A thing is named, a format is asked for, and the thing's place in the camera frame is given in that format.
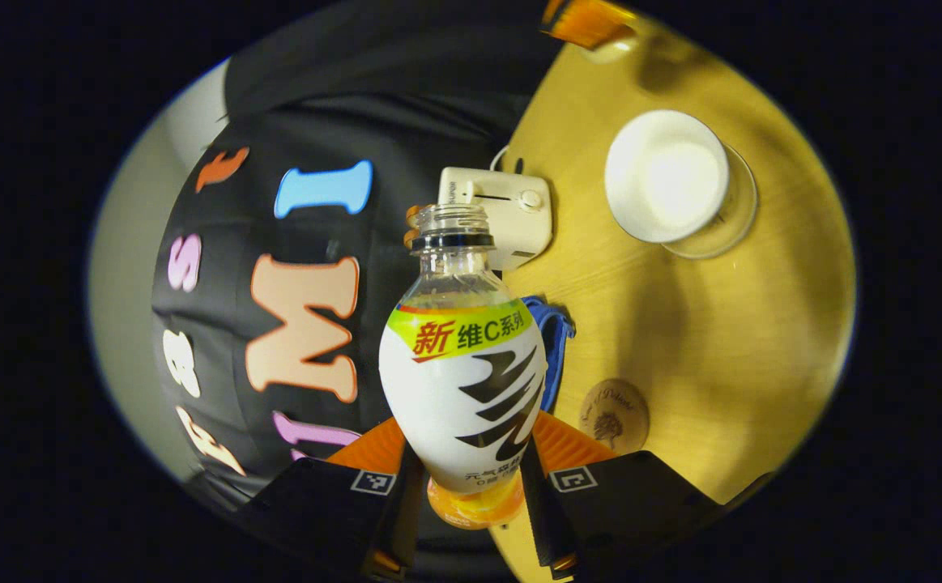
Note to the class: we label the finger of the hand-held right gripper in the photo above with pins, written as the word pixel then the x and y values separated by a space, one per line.
pixel 592 20

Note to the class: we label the blue towel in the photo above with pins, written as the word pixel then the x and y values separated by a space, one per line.
pixel 560 332

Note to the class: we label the round brown coaster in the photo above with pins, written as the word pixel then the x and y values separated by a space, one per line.
pixel 612 413

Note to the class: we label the white toaster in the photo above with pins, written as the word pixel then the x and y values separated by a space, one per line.
pixel 519 227

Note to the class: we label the black backdrop cloth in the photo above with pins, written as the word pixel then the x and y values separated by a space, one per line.
pixel 357 97

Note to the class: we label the cream ceramic teacup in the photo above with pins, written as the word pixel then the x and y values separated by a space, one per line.
pixel 665 174

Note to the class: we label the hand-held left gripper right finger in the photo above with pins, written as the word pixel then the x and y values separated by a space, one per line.
pixel 539 518

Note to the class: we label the bread slice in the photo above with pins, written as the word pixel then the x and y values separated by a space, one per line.
pixel 413 214
pixel 409 237

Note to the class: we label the white labelled water bottle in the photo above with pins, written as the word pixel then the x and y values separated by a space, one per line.
pixel 462 405

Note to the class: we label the cream ceramic saucer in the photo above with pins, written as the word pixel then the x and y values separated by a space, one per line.
pixel 738 219

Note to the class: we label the cream teacup lid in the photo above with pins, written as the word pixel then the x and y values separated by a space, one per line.
pixel 610 53

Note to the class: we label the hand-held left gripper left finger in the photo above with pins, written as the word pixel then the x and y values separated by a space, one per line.
pixel 398 526

